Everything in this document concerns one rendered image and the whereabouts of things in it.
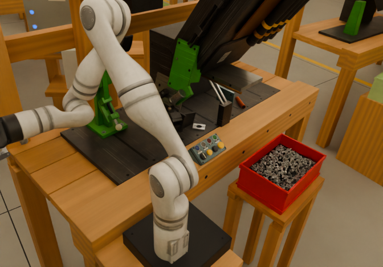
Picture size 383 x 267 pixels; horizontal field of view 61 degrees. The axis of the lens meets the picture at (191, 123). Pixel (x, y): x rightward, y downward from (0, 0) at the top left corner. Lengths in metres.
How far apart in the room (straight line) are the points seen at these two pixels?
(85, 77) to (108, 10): 0.21
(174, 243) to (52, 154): 0.69
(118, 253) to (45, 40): 0.87
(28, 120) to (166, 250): 0.51
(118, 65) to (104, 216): 0.52
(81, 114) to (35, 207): 0.81
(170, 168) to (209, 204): 1.62
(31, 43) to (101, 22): 0.68
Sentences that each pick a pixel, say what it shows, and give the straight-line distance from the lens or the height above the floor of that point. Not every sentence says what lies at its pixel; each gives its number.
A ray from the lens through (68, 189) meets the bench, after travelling 1.24.
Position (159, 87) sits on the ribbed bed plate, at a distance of 1.50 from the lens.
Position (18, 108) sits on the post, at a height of 1.04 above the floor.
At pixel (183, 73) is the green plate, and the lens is 1.37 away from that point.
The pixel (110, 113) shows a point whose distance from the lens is 1.41.
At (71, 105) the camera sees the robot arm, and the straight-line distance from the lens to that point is 1.02.
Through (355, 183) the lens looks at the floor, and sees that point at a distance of 2.91.
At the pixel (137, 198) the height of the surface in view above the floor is 0.90.
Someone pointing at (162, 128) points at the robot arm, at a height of 1.29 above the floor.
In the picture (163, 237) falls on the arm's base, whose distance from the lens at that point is 0.91.
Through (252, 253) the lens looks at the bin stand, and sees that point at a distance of 2.02.
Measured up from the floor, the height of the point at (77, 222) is 0.90.
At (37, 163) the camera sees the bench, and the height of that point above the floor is 0.88.
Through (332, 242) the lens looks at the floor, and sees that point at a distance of 2.40.
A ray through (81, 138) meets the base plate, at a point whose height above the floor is 0.90.
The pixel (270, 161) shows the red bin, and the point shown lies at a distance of 1.38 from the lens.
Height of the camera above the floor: 1.73
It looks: 34 degrees down
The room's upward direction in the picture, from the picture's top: 4 degrees clockwise
